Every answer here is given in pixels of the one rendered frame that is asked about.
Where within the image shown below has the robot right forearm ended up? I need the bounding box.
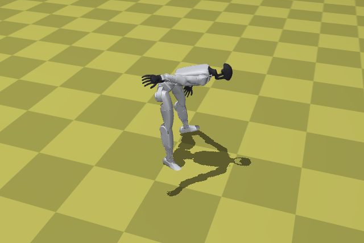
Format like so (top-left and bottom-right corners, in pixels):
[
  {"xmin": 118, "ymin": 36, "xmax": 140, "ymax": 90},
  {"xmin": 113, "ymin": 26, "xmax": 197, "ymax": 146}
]
[{"xmin": 160, "ymin": 73, "xmax": 187, "ymax": 85}]

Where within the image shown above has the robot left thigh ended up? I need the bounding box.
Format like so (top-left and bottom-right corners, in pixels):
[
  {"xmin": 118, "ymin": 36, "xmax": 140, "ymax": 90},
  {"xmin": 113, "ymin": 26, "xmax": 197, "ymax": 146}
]
[{"xmin": 172, "ymin": 84, "xmax": 185, "ymax": 112}]

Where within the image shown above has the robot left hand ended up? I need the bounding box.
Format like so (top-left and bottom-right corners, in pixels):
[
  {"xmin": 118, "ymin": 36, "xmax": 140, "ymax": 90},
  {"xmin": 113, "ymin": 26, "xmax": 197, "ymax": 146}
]
[{"xmin": 184, "ymin": 86, "xmax": 193, "ymax": 97}]

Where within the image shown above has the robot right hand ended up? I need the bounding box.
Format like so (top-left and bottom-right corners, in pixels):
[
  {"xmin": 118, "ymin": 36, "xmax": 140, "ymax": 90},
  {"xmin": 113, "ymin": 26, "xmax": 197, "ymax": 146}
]
[{"xmin": 142, "ymin": 75, "xmax": 164, "ymax": 89}]

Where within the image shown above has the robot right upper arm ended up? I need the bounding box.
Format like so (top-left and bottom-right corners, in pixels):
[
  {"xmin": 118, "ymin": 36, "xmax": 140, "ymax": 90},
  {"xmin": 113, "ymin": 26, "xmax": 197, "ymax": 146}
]
[{"xmin": 177, "ymin": 75, "xmax": 208, "ymax": 86}]

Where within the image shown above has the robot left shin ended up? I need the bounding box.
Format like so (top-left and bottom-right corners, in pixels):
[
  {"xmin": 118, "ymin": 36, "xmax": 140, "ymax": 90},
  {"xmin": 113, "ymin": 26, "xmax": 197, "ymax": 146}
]
[{"xmin": 176, "ymin": 101, "xmax": 189, "ymax": 129}]

